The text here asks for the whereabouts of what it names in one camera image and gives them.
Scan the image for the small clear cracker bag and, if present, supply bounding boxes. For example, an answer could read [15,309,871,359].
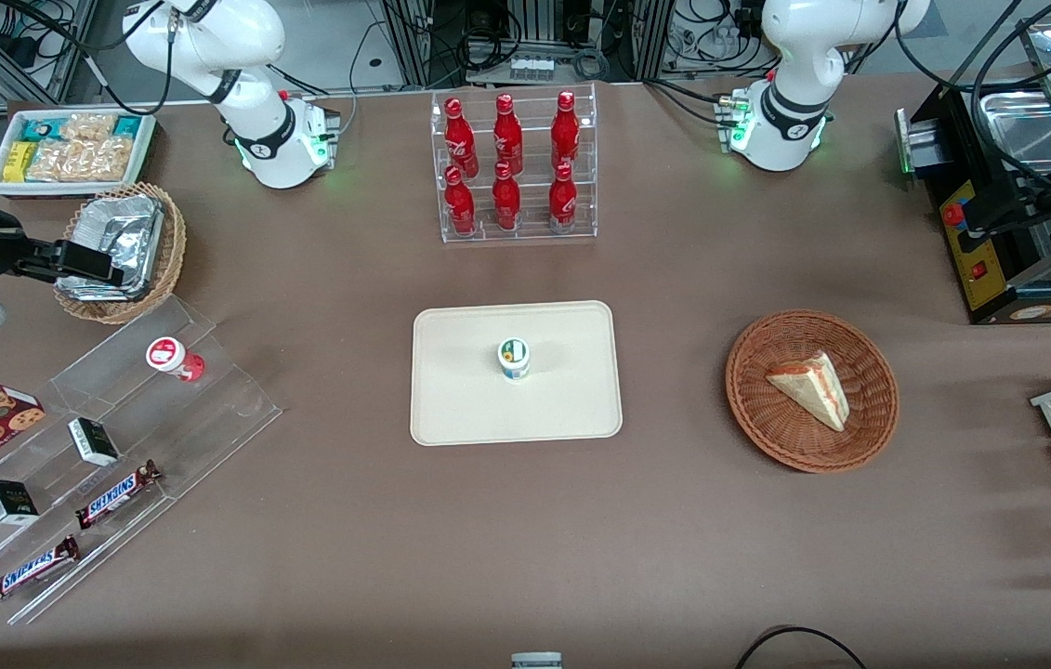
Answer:
[59,112,118,143]

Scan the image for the wrapped triangle sandwich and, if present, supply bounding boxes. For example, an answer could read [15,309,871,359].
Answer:
[765,350,851,434]

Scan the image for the round brown wicker basket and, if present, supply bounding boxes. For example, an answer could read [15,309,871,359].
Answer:
[725,308,900,475]

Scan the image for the white rectangular snack bin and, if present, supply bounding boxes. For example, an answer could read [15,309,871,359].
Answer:
[0,108,160,202]

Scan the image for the large clear cracker bag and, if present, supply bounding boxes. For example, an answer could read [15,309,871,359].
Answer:
[26,137,134,183]

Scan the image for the light wicker basket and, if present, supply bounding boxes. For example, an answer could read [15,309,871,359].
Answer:
[54,182,189,325]

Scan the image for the clear acrylic bottle rack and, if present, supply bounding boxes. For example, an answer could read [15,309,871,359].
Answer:
[429,82,599,245]

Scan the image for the red cola bottle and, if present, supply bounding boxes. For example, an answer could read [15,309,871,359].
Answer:
[491,162,523,232]
[492,93,525,174]
[549,90,583,171]
[547,163,580,234]
[443,97,480,178]
[443,165,479,237]

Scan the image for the black yellow machine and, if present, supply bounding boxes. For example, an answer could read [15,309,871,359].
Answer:
[895,85,1051,326]

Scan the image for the red gum bottle white lid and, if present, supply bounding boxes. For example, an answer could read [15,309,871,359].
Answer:
[146,336,207,384]

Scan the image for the clear acrylic stepped shelf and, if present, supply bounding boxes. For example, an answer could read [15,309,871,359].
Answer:
[0,295,284,626]

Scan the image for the small black box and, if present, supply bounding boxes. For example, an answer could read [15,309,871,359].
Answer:
[0,478,41,527]
[67,416,122,468]

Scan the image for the green gum bottle white lid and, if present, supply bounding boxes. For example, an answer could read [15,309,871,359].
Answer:
[497,336,532,384]

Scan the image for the black cable loop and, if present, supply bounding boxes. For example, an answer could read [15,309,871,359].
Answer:
[733,626,871,669]

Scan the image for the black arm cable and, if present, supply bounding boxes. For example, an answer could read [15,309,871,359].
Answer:
[0,0,176,115]

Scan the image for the cream plastic tray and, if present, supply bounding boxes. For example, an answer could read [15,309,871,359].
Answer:
[410,300,624,448]

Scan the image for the silver foil container stack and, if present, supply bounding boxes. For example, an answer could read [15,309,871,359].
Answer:
[67,194,166,303]

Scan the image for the yellow snack pack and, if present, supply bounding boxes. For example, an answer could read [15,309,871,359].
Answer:
[2,140,39,184]

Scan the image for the thick black cable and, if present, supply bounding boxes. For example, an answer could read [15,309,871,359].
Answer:
[893,0,1051,202]

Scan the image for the Snickers chocolate bar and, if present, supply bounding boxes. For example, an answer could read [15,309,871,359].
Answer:
[73,459,164,531]
[0,534,83,608]

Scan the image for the white power strip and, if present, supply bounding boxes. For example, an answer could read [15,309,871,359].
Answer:
[507,55,557,84]

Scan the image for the shiny steel tray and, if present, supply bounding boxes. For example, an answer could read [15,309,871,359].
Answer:
[978,89,1051,174]

